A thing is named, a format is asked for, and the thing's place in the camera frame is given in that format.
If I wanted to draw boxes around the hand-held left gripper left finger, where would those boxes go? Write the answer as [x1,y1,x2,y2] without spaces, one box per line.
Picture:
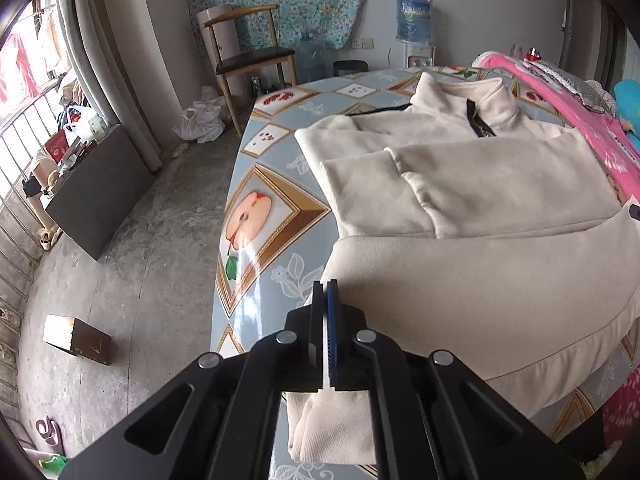
[59,279,329,480]

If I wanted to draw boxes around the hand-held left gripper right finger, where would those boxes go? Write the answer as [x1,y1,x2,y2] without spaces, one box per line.
[326,279,587,480]

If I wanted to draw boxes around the cream zip jacket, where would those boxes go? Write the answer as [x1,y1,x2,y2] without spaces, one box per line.
[286,71,640,466]

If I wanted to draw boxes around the red hanging clothes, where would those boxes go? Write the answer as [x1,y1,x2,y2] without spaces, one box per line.
[0,32,41,106]

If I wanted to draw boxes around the fruit print tablecloth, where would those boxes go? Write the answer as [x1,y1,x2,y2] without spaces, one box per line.
[209,65,640,480]

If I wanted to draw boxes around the teal plush toy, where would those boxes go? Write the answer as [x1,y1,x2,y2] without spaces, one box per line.
[612,79,640,133]

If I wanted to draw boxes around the pink blanket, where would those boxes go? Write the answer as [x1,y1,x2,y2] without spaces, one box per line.
[470,50,640,201]

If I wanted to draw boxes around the grey lace cloth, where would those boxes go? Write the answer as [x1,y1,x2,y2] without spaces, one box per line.
[522,59,616,111]

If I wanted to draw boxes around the pink floral cloth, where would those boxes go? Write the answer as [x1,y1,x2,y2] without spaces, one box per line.
[600,365,640,461]

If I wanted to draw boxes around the metal pole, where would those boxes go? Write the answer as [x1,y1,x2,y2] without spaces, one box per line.
[559,0,576,68]

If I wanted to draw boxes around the brown cardboard box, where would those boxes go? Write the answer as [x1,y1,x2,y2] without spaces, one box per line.
[42,314,113,367]

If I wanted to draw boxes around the dark cabinet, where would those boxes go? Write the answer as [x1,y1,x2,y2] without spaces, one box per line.
[42,124,158,261]

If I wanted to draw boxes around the black trash bin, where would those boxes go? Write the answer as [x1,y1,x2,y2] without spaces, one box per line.
[332,60,370,80]

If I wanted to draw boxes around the empty clear water jug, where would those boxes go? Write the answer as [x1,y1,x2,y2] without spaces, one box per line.
[292,32,331,86]

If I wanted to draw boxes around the white water dispenser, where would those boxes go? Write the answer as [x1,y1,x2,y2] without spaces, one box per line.
[402,42,436,68]

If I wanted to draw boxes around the wooden chair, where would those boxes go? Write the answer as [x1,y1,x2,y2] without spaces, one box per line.
[202,2,298,136]

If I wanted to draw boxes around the beige stand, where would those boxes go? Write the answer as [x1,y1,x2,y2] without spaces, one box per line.
[36,200,63,253]

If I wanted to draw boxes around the pink slipper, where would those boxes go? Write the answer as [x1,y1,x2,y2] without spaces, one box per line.
[34,416,66,456]

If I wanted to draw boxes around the blue water bottle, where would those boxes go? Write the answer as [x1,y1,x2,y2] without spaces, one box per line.
[395,0,433,46]

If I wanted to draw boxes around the white cardboard box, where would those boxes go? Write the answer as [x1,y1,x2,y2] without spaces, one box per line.
[196,4,241,61]

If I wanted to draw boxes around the metal window grille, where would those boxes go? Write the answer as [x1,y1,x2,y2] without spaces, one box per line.
[0,95,66,411]

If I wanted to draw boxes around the red box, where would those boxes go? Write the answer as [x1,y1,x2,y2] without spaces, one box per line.
[44,130,71,166]

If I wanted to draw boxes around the teal floral cloth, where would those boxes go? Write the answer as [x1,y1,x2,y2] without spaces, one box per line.
[187,0,386,51]

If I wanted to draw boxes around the grey curtain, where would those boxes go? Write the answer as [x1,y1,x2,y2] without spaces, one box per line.
[52,0,163,171]

